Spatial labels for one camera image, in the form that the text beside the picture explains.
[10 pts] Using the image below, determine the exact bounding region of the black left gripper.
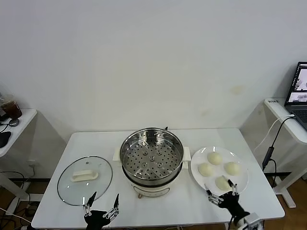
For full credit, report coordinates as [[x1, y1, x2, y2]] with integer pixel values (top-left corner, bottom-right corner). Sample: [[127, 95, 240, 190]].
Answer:
[[83, 191, 120, 230]]

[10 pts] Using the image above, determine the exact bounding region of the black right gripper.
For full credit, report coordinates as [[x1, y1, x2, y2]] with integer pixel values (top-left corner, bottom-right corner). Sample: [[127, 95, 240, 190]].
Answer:
[[203, 175, 250, 219]]

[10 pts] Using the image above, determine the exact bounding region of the white steamed baozi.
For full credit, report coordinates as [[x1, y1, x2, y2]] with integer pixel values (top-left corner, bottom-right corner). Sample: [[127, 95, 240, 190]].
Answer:
[[198, 162, 214, 178], [207, 152, 223, 166], [214, 175, 233, 192], [224, 161, 241, 176]]

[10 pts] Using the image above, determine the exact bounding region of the glass lid with cream handle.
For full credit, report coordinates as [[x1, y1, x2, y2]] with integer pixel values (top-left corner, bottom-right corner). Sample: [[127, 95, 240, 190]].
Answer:
[[57, 155, 113, 206]]

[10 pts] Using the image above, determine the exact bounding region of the perforated steel steamer basket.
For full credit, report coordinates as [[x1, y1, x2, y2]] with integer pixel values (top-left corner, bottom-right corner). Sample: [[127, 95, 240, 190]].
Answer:
[[119, 128, 185, 186]]

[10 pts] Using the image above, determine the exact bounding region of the white round plate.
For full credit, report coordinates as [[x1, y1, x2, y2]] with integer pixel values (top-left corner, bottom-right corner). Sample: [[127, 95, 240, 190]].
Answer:
[[190, 146, 249, 197]]

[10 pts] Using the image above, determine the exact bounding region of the cream electric cooker pot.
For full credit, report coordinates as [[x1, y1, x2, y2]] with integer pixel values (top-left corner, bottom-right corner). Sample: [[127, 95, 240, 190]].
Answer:
[[112, 146, 192, 199]]

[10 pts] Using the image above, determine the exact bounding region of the white side desk with laptop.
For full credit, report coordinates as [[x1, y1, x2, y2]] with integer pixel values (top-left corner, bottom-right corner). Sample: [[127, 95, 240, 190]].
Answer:
[[263, 97, 307, 208]]

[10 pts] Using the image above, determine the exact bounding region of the dark grey open laptop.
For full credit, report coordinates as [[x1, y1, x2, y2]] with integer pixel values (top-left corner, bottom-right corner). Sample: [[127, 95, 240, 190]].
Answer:
[[284, 61, 307, 131]]

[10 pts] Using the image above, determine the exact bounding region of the white side desk with cup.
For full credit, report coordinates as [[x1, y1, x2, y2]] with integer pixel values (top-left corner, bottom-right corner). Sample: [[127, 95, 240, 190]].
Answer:
[[0, 108, 38, 215]]

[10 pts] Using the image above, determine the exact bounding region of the black computer mouse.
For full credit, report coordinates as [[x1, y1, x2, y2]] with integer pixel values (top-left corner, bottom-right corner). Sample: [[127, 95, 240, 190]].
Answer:
[[0, 131, 12, 148]]

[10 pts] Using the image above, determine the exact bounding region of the plastic cup of iced coffee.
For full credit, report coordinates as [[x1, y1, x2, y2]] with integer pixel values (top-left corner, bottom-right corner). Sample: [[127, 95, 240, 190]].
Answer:
[[0, 94, 23, 119]]

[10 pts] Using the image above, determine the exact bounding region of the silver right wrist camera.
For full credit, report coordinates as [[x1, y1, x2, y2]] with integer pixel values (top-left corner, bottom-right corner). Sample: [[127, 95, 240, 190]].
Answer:
[[243, 212, 261, 228]]

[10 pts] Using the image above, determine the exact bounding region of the black cable with adapter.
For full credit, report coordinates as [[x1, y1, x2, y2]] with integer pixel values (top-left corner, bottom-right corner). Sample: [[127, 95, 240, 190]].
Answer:
[[261, 116, 295, 187]]

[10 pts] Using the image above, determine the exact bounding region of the white laptop cable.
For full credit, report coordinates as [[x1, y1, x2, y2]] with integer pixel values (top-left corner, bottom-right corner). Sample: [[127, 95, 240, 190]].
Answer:
[[253, 115, 295, 152]]

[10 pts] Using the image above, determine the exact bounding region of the white floor cable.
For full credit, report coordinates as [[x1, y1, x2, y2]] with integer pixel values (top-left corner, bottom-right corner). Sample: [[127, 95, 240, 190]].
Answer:
[[0, 207, 32, 223]]

